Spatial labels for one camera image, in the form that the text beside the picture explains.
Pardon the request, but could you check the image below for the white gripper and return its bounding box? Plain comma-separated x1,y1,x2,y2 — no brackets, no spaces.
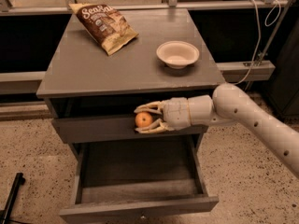
134,98,191,133

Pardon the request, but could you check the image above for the small orange fruit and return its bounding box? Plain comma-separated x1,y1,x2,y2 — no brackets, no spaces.
135,112,153,128

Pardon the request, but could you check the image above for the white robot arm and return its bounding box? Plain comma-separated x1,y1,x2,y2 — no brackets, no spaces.
135,83,299,177

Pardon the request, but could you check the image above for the grey wooden drawer cabinet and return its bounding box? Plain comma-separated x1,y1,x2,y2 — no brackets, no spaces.
37,9,224,224

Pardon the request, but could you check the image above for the open grey middle drawer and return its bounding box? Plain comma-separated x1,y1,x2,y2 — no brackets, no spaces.
60,134,219,224

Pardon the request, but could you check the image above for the closed grey upper drawer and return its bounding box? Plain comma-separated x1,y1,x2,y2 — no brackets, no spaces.
52,115,207,144

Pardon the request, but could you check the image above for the white paper bowl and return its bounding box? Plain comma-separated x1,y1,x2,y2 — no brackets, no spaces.
156,41,200,69

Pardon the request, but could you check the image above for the brown sea salt chip bag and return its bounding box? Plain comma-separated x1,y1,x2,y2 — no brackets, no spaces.
69,3,138,56

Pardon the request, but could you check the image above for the black bar on floor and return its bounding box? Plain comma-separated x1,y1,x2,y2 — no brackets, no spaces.
0,173,25,224

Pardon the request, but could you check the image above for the grey metal railing frame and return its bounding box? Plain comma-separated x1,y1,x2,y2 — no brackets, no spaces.
1,0,292,94

